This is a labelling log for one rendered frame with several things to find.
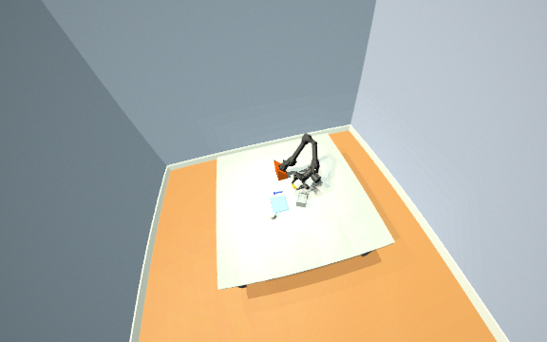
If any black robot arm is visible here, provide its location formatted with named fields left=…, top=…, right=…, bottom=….
left=278, top=134, right=321, bottom=183

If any light blue square mat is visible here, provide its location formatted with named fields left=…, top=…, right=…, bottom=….
left=270, top=195, right=289, bottom=214

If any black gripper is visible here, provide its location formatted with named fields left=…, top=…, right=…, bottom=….
left=291, top=171, right=310, bottom=191

